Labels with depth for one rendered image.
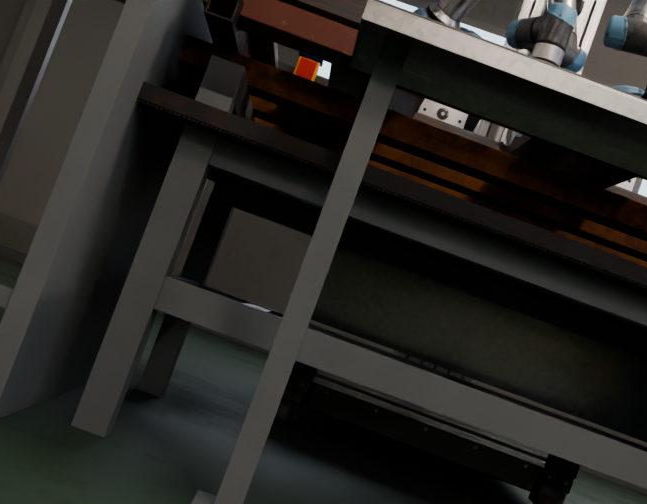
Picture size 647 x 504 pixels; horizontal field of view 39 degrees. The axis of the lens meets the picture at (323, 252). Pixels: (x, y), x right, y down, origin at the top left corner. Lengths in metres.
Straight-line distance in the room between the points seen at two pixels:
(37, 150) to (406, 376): 4.43
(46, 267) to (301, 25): 0.60
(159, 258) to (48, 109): 4.29
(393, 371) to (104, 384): 0.49
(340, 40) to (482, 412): 0.69
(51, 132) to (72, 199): 4.37
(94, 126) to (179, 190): 0.23
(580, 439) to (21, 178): 4.58
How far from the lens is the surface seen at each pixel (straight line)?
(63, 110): 5.80
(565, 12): 2.35
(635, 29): 2.26
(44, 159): 5.77
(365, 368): 1.58
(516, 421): 1.63
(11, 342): 1.44
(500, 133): 2.88
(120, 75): 1.44
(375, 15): 1.31
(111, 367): 1.60
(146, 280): 1.58
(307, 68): 2.19
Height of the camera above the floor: 0.32
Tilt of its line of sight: 4 degrees up
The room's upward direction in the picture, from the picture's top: 20 degrees clockwise
